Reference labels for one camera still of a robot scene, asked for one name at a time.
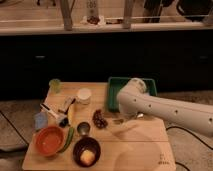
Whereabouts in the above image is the dark brown bowl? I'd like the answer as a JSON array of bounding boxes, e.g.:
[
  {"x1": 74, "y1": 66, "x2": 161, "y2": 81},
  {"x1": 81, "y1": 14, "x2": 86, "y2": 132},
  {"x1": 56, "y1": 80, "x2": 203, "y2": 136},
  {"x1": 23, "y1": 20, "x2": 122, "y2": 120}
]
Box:
[{"x1": 73, "y1": 137, "x2": 101, "y2": 167}]

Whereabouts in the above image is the yellow banana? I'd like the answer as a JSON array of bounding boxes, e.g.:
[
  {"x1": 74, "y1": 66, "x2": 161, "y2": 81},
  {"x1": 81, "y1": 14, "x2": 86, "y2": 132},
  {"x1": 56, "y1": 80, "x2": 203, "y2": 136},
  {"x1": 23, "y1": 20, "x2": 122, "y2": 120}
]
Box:
[{"x1": 67, "y1": 104, "x2": 75, "y2": 126}]

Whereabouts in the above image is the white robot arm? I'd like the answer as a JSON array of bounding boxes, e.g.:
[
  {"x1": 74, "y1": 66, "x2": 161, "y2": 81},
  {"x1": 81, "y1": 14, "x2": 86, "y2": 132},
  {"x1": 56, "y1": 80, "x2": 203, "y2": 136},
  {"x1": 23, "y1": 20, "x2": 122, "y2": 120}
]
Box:
[{"x1": 117, "y1": 78, "x2": 213, "y2": 137}]

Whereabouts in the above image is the silver metal fork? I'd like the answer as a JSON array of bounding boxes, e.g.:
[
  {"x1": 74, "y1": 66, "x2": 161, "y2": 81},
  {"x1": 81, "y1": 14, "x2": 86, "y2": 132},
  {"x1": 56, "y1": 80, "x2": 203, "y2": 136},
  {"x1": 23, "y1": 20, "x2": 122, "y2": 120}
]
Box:
[{"x1": 113, "y1": 113, "x2": 144, "y2": 125}]

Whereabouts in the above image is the black cable left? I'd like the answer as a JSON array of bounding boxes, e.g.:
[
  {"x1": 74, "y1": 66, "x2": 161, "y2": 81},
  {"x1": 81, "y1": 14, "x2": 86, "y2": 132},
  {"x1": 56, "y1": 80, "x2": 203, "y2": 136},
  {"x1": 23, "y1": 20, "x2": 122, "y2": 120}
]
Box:
[{"x1": 0, "y1": 109, "x2": 30, "y2": 148}]

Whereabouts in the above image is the small metal cup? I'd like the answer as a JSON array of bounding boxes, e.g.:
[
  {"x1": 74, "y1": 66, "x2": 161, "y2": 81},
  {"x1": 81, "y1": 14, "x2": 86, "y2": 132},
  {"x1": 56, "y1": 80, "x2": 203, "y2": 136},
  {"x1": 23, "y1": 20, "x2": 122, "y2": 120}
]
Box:
[{"x1": 77, "y1": 122, "x2": 90, "y2": 136}]

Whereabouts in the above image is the black cable right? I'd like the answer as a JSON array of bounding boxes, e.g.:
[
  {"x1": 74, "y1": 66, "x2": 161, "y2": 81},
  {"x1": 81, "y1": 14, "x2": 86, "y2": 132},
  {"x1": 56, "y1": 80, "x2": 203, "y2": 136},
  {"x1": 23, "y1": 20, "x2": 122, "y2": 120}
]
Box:
[{"x1": 165, "y1": 125, "x2": 213, "y2": 171}]

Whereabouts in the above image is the wooden post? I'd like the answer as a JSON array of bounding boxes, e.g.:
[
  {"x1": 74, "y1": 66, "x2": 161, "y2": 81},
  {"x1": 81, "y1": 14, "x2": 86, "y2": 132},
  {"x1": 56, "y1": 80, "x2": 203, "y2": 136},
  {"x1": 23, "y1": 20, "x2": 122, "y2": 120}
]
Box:
[
  {"x1": 60, "y1": 0, "x2": 72, "y2": 31},
  {"x1": 123, "y1": 0, "x2": 134, "y2": 29}
]

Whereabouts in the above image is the green chili pepper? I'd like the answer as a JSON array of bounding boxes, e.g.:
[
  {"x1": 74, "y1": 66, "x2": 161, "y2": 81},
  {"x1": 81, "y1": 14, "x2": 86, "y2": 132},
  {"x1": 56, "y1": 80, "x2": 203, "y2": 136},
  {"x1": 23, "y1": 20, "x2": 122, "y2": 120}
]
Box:
[{"x1": 59, "y1": 127, "x2": 74, "y2": 153}]

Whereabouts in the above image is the bunch of dark grapes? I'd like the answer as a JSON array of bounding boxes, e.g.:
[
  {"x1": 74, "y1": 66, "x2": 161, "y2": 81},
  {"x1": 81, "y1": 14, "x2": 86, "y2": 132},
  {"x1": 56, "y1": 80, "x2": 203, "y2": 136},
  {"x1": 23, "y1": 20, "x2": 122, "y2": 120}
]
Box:
[{"x1": 92, "y1": 110, "x2": 108, "y2": 129}]

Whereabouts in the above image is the green plastic tray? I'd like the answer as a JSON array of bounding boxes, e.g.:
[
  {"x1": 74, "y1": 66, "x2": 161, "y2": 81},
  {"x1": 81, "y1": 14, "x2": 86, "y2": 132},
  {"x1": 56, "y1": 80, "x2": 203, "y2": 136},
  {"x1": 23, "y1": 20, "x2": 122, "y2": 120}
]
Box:
[{"x1": 106, "y1": 77, "x2": 157, "y2": 113}]

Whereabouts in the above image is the wooden post right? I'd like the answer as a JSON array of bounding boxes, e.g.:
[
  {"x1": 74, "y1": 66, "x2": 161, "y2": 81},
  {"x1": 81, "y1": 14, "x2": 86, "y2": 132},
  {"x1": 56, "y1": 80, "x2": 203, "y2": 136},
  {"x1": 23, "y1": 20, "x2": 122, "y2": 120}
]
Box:
[{"x1": 123, "y1": 0, "x2": 134, "y2": 29}]

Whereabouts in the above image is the orange plastic bowl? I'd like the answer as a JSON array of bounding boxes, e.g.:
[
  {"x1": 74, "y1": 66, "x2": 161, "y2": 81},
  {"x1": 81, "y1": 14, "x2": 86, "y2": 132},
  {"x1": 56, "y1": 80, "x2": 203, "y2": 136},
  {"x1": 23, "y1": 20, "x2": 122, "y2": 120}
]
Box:
[{"x1": 35, "y1": 126, "x2": 64, "y2": 157}]

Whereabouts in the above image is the white marker pen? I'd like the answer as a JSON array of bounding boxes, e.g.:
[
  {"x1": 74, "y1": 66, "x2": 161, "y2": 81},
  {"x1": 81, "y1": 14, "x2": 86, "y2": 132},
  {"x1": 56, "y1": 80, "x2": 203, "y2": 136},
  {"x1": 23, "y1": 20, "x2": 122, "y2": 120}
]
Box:
[{"x1": 58, "y1": 97, "x2": 76, "y2": 114}]

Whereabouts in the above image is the wooden post left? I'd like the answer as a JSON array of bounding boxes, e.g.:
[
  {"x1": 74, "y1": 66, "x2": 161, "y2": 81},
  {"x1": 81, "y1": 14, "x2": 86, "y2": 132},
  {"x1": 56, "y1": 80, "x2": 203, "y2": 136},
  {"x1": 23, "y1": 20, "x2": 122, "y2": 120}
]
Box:
[{"x1": 60, "y1": 0, "x2": 72, "y2": 31}]

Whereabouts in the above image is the white packet with sign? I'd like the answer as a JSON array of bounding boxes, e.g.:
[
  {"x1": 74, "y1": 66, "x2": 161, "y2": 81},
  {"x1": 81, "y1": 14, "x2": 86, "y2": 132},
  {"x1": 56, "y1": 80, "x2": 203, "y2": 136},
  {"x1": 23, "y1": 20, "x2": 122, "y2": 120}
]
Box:
[{"x1": 81, "y1": 0, "x2": 106, "y2": 26}]

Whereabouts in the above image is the small green cup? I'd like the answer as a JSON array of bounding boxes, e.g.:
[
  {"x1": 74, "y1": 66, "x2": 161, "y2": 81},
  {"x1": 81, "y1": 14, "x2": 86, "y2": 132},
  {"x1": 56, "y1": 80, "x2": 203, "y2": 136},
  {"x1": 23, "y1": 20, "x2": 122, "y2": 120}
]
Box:
[{"x1": 49, "y1": 79, "x2": 61, "y2": 93}]

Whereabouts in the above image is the black cable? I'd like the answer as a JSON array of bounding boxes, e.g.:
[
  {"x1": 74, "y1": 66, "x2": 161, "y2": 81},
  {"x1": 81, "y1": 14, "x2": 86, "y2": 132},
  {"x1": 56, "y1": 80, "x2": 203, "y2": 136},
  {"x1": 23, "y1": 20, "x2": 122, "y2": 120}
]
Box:
[
  {"x1": 165, "y1": 125, "x2": 213, "y2": 171},
  {"x1": 0, "y1": 109, "x2": 30, "y2": 148}
]

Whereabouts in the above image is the white paper cup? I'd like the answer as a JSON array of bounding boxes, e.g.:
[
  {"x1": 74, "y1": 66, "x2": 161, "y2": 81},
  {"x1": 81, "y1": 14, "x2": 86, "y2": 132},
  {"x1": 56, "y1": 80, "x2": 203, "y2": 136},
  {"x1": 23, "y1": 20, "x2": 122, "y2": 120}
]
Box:
[{"x1": 77, "y1": 88, "x2": 92, "y2": 105}]

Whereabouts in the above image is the white handled brush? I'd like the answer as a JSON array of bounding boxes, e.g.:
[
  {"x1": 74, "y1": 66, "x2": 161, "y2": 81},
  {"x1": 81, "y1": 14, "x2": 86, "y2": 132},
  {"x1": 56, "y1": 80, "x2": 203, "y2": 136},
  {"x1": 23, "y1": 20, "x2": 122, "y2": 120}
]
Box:
[{"x1": 41, "y1": 103, "x2": 68, "y2": 127}]

